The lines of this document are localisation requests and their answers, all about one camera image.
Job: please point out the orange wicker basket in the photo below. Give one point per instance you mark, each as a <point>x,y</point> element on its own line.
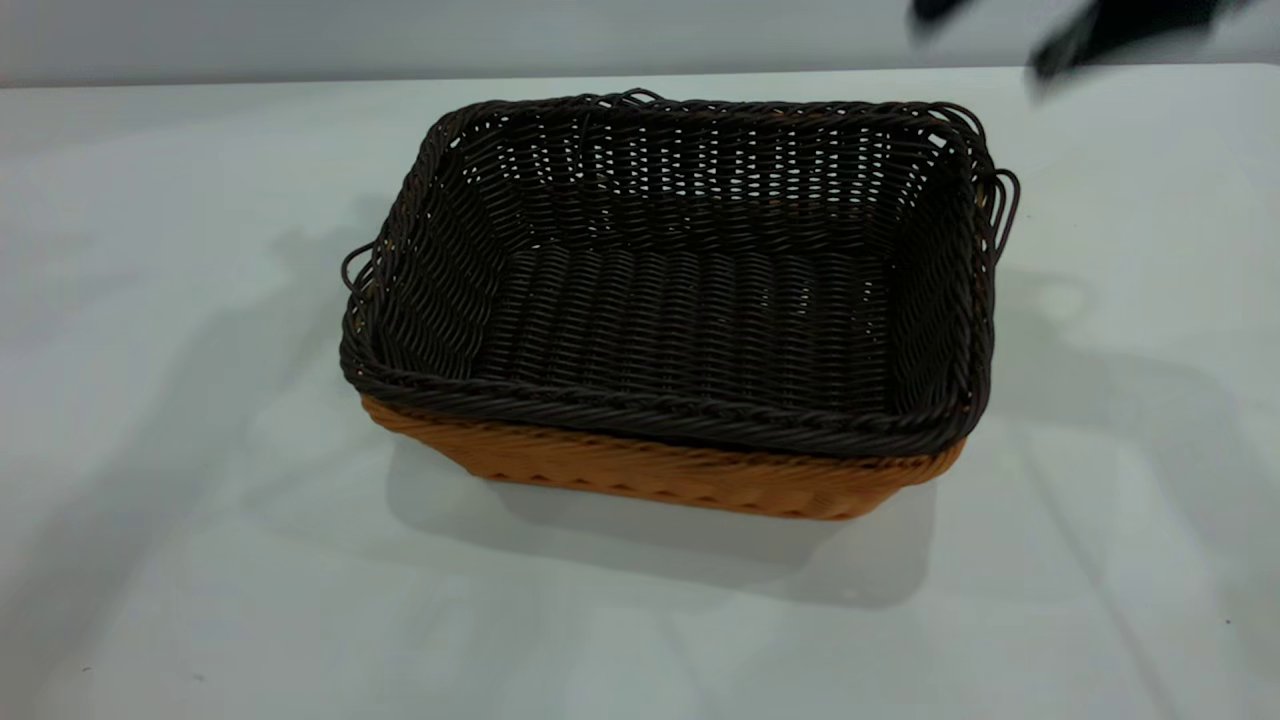
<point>650,475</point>

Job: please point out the dark brown wicker basket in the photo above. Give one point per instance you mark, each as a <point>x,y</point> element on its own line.
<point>700,320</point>

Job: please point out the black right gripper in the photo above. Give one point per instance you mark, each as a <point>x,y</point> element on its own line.
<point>1120,25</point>

